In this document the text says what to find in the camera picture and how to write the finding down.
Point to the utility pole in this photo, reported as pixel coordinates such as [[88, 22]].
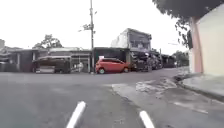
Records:
[[91, 33]]

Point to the grey asphalt road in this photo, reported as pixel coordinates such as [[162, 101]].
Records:
[[50, 96]]

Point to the row of parked vehicles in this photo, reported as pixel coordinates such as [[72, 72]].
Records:
[[146, 61]]

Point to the grey concrete pavement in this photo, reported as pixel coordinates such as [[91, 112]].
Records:
[[203, 83]]

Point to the red car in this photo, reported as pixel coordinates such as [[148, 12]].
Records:
[[111, 66]]

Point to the dark vehicle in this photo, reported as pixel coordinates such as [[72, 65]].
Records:
[[51, 65]]

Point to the row of low buildings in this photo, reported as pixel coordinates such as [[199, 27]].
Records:
[[23, 58]]

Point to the pale wall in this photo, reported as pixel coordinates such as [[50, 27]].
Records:
[[210, 43]]

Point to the tall grey building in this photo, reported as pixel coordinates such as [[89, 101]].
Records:
[[135, 40]]

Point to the robot's own part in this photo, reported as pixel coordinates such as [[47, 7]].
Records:
[[146, 119], [76, 115]]

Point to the overhanging tree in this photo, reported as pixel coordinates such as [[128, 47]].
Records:
[[180, 10]]

